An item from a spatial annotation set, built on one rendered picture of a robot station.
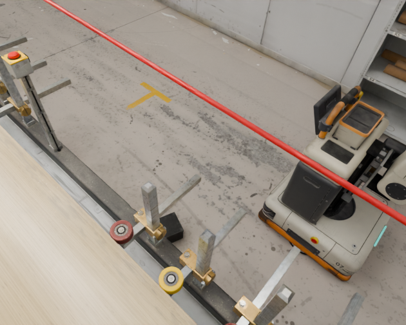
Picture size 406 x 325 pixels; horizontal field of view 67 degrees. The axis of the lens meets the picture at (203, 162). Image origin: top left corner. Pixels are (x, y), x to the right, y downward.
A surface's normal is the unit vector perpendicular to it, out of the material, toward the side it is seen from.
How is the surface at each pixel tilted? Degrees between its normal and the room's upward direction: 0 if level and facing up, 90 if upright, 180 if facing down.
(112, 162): 0
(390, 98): 90
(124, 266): 0
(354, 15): 90
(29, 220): 0
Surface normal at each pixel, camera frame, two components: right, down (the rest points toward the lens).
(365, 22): -0.66, 0.55
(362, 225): 0.06, -0.63
